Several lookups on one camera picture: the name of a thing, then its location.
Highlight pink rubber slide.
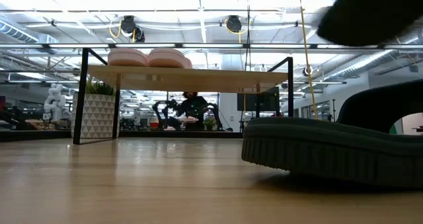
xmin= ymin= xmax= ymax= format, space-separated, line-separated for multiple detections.
xmin=107 ymin=48 xmax=149 ymax=67
xmin=147 ymin=47 xmax=194 ymax=69

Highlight black rubber slide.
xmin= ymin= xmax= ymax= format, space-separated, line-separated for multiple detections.
xmin=241 ymin=79 xmax=423 ymax=189
xmin=316 ymin=0 xmax=423 ymax=48

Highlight small potted plant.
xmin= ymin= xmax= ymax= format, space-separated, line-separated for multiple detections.
xmin=202 ymin=116 xmax=217 ymax=131

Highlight person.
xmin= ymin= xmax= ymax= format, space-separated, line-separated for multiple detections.
xmin=176 ymin=91 xmax=215 ymax=131

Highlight green plant in patterned pot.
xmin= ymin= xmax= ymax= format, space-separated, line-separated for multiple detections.
xmin=71 ymin=77 xmax=121 ymax=139

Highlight white robot figure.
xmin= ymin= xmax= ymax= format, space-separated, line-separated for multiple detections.
xmin=42 ymin=83 xmax=67 ymax=122

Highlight wooden shelf black metal frame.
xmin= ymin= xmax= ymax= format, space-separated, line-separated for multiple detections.
xmin=73 ymin=47 xmax=295 ymax=145

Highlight black wall screen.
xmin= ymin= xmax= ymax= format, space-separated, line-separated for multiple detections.
xmin=237 ymin=87 xmax=280 ymax=112

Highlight horizontal overhead rail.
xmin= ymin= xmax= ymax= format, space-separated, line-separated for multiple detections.
xmin=0 ymin=42 xmax=423 ymax=50

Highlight black ceiling cable reel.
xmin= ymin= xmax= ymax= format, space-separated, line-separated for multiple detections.
xmin=119 ymin=15 xmax=146 ymax=43
xmin=225 ymin=15 xmax=243 ymax=34

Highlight yellow cable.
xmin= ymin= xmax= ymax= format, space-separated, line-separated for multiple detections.
xmin=297 ymin=0 xmax=319 ymax=120

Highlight black aluminium table frame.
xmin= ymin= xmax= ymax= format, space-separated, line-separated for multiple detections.
xmin=0 ymin=130 xmax=244 ymax=142

